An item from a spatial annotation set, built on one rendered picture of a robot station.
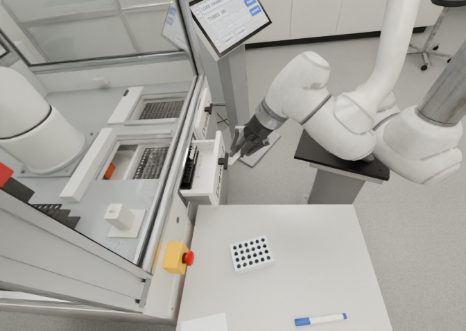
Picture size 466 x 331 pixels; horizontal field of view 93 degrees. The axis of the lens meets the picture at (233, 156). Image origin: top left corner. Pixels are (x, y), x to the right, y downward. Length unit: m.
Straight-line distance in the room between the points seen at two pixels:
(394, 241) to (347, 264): 1.00
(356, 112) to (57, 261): 0.60
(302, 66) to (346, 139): 0.19
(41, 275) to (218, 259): 0.52
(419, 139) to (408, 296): 1.11
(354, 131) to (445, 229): 1.50
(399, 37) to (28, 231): 0.71
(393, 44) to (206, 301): 0.81
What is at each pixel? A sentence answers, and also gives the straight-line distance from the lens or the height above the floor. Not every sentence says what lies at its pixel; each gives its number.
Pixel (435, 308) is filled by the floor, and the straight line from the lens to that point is 1.77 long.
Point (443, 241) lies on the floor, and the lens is 1.95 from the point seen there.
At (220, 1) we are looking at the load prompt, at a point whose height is 1.15.
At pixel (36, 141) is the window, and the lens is 0.39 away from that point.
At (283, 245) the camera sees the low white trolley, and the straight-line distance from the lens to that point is 0.81.
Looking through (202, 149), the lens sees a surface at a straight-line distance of 0.95.
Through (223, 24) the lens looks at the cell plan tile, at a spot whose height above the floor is 1.07.
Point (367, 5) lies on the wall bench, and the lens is 3.75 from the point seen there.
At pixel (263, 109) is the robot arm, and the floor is 1.15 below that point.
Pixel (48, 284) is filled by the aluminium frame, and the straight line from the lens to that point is 0.41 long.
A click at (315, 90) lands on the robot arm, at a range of 0.56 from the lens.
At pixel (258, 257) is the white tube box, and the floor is 0.80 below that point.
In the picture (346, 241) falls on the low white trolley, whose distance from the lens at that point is 0.85.
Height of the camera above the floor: 1.53
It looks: 49 degrees down
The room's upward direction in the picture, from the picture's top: 11 degrees counter-clockwise
